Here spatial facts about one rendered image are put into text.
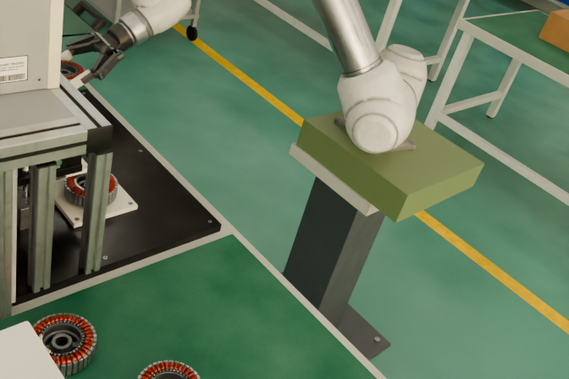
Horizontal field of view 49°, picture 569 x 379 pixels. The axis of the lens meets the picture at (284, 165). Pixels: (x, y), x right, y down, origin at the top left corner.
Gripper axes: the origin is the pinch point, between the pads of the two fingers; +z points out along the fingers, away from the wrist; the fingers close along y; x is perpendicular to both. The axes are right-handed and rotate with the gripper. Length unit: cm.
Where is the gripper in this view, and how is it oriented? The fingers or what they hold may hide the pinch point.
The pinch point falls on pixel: (64, 73)
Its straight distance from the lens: 180.0
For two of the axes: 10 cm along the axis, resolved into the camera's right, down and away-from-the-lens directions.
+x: -1.5, -5.9, -7.9
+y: -6.5, -5.4, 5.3
